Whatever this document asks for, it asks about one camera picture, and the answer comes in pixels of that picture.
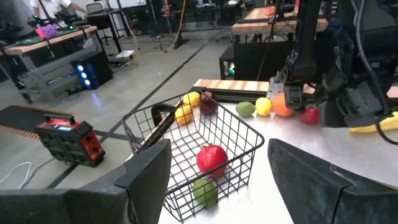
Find green lime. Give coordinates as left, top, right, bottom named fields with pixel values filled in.
left=234, top=101, right=257, bottom=118
left=192, top=178, right=218, bottom=209

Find black computer tower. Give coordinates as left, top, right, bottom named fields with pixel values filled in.
left=70, top=50, right=114, bottom=91

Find purple smiley box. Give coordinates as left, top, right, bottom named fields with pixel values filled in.
left=34, top=24, right=59, bottom=40

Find golden yellow lemon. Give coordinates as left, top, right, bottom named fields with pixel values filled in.
left=174, top=103, right=194, bottom=126

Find white flat box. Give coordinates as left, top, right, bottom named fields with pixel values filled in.
left=114, top=49, right=136, bottom=60

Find black standing desk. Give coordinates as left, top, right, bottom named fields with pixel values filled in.
left=86, top=8, right=132, bottom=54

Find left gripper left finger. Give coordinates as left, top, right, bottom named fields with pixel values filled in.
left=0, top=139, right=173, bottom=224

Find grey office chair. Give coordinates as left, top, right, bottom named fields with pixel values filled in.
left=85, top=2, right=108, bottom=42

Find red tomato green stem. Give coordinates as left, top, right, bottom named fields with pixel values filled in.
left=298, top=105, right=320, bottom=126

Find yellow cable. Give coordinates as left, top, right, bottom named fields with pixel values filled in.
left=164, top=0, right=188, bottom=54

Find red black power station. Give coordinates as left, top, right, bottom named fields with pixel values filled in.
left=34, top=112, right=107, bottom=168

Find yellow corn cob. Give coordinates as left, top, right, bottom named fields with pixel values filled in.
left=348, top=111, right=398, bottom=134

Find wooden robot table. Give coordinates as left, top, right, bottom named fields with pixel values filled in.
left=231, top=4, right=330, bottom=36

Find dark red plum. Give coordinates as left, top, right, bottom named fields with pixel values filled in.
left=198, top=90, right=219, bottom=116

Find thin black cable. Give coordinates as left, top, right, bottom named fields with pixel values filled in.
left=21, top=157, right=57, bottom=188

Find wooden workbench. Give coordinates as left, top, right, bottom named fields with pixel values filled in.
left=0, top=25, right=104, bottom=105

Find person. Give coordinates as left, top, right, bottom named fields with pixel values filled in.
left=29, top=0, right=90, bottom=20

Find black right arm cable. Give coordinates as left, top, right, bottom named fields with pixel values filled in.
left=349, top=0, right=398, bottom=146

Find white cable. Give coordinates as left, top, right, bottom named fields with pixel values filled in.
left=0, top=161, right=34, bottom=190

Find black hook clamp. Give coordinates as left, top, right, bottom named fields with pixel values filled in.
left=150, top=103, right=178, bottom=127

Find black wire basket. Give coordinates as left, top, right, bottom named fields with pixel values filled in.
left=121, top=90, right=266, bottom=223

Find red apple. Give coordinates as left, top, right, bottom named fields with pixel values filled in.
left=196, top=143, right=229, bottom=179

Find black cabinet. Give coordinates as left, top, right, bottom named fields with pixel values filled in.
left=218, top=40, right=295, bottom=83

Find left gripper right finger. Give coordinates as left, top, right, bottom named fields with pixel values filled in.
left=267, top=138, right=398, bottom=224

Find orange fruit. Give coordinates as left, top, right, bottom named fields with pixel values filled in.
left=271, top=91, right=296, bottom=118

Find black mat orange stripes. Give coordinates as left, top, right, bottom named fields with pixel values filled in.
left=0, top=105, right=78, bottom=141

